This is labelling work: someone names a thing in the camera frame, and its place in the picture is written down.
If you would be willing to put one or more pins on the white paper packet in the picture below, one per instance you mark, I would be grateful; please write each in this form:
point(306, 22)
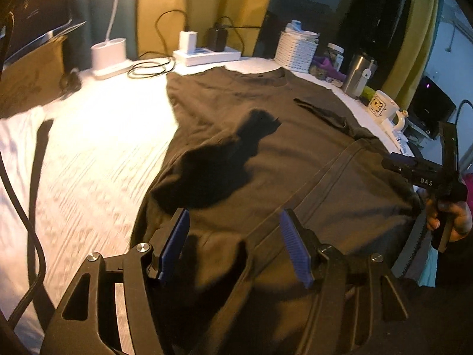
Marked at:
point(397, 135)

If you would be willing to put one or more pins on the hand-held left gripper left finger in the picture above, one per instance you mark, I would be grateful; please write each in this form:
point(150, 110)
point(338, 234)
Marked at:
point(173, 244)

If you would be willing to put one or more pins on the white desk lamp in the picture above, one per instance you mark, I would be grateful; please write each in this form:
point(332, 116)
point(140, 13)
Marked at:
point(109, 53)

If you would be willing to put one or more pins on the teal curtain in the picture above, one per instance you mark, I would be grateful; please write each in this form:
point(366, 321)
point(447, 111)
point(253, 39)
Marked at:
point(96, 0)

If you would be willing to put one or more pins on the blue white packet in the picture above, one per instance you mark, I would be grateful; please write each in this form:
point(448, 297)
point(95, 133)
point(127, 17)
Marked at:
point(297, 26)

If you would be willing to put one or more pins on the black electronic device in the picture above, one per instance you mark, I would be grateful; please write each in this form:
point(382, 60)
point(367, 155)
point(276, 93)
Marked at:
point(432, 98)

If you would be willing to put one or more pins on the glass jar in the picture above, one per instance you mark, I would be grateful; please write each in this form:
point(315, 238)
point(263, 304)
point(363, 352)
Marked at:
point(334, 57)

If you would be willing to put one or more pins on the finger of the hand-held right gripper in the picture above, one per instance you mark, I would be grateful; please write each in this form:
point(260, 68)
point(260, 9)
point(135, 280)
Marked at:
point(404, 162)

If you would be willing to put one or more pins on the white cloth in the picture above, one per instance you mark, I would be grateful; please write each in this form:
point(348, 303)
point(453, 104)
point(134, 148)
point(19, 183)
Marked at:
point(14, 137)

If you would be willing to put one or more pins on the steel tumbler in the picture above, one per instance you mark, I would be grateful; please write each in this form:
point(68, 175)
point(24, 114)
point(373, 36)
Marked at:
point(356, 75)

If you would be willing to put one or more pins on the yellow green packet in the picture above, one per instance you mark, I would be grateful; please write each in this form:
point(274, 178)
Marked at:
point(367, 94)

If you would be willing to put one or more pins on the white charger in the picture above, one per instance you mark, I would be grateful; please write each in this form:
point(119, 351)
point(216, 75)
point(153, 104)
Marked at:
point(187, 40)

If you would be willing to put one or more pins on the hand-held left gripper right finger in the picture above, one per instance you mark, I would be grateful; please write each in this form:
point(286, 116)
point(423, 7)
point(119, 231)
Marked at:
point(295, 251)

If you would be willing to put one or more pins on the dark brown t-shirt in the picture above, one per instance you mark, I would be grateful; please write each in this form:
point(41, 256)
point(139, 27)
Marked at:
point(258, 118)

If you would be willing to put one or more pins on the person's right hand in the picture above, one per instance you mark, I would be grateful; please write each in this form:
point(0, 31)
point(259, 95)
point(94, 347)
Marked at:
point(462, 222)

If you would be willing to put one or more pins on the white power strip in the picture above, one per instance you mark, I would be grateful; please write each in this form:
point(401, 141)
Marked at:
point(207, 58)

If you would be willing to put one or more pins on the grey patterned pouch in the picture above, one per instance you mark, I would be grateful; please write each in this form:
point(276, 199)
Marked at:
point(318, 72)

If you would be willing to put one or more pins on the white textured bedspread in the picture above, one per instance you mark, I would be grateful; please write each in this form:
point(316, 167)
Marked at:
point(92, 155)

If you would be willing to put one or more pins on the cardboard box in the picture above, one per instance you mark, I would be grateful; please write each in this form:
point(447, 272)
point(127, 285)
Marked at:
point(29, 81)

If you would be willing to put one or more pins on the white printed mug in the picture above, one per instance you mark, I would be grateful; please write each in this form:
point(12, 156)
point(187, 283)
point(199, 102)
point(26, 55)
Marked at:
point(380, 105)

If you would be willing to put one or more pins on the black charger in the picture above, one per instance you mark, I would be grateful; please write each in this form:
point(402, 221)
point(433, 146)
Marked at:
point(216, 39)

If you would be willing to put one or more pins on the purple cloth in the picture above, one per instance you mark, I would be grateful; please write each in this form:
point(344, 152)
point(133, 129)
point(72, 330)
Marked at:
point(332, 74)

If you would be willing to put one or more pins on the white woven basket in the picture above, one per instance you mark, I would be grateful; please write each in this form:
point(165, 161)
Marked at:
point(295, 53)

